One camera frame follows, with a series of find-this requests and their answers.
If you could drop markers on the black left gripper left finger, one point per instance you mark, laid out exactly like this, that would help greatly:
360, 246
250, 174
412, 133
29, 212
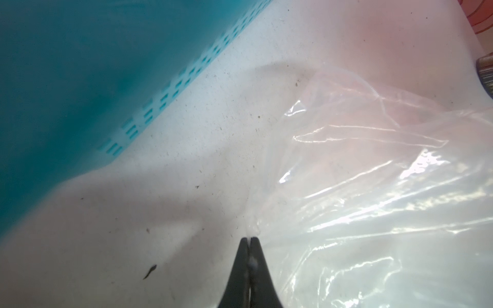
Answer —
237, 291

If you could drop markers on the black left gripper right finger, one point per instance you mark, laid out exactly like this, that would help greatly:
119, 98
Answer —
262, 291

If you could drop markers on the zip bag with blue slider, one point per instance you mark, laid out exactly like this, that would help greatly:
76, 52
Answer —
372, 196

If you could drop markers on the teal plastic basket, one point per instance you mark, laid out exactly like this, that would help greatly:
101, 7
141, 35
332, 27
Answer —
80, 80

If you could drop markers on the clear cup of pencils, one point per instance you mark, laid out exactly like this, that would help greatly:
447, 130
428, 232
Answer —
484, 69

